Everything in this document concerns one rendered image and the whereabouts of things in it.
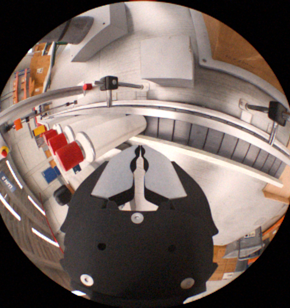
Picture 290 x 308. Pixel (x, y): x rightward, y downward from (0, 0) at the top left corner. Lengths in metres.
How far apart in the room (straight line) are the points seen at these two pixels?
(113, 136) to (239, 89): 0.31
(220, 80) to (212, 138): 0.15
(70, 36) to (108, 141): 0.45
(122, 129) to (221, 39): 0.24
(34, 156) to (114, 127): 8.05
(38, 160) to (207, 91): 8.27
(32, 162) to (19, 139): 1.86
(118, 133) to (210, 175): 0.29
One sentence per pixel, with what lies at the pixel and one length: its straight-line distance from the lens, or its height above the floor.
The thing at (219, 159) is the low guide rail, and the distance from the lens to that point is 0.22.
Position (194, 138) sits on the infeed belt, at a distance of 0.23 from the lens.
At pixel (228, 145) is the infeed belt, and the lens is 0.25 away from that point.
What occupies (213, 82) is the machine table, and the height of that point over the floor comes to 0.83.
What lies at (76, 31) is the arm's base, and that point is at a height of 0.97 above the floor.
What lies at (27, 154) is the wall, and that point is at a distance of 8.17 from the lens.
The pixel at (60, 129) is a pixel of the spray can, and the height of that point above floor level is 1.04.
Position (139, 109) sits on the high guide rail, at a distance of 0.16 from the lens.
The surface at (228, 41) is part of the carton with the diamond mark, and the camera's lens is 0.20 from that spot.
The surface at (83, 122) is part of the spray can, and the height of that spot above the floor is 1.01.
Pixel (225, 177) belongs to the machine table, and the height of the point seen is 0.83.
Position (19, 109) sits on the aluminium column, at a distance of 0.52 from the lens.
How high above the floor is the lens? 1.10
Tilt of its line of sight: 47 degrees down
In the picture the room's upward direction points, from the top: 133 degrees counter-clockwise
